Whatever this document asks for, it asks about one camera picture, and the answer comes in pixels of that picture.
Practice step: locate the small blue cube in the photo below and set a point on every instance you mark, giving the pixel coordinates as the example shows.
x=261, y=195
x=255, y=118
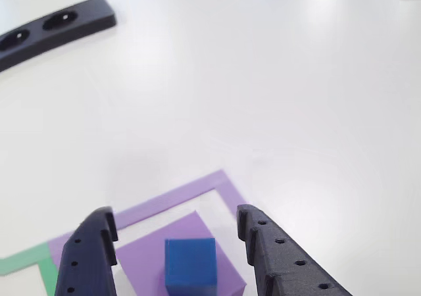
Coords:
x=190, y=263

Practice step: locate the large purple cube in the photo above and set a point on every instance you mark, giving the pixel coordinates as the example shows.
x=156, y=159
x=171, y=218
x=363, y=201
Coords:
x=148, y=260

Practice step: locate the green square frame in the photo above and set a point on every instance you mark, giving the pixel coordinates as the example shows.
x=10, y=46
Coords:
x=29, y=256

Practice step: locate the black power strip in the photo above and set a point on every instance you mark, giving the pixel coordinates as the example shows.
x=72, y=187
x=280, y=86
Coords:
x=89, y=11

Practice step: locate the purple square frame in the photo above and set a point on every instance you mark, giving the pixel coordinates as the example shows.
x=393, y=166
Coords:
x=184, y=194

